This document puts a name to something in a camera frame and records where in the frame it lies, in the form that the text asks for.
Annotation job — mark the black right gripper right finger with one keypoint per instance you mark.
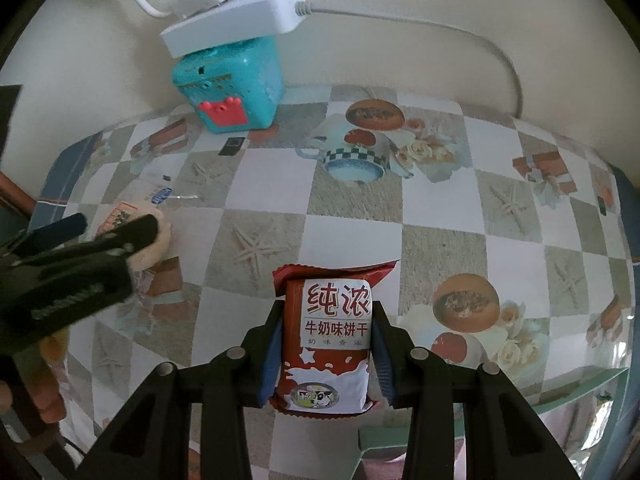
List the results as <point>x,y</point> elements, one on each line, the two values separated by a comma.
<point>415,378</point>

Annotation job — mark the white teal-rimmed tray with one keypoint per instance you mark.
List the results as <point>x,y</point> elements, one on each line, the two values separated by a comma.
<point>503,435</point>

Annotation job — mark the checkered tablecloth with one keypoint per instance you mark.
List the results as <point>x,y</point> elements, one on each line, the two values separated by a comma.
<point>511,242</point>

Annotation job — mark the red milk biscuit packet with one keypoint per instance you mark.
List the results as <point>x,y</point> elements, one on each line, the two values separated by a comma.
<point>326,336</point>

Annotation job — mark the bun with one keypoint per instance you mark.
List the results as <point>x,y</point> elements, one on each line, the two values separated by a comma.
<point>147,230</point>

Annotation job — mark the teal toy box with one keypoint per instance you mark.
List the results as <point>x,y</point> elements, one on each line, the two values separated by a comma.
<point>234,87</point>

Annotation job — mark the person's hand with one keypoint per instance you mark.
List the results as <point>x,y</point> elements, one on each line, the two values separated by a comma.
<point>44,390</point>

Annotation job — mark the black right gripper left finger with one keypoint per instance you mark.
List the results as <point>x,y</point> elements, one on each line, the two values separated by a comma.
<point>242,377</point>

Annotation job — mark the white power strip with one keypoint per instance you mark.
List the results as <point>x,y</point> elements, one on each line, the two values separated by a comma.
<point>204,24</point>

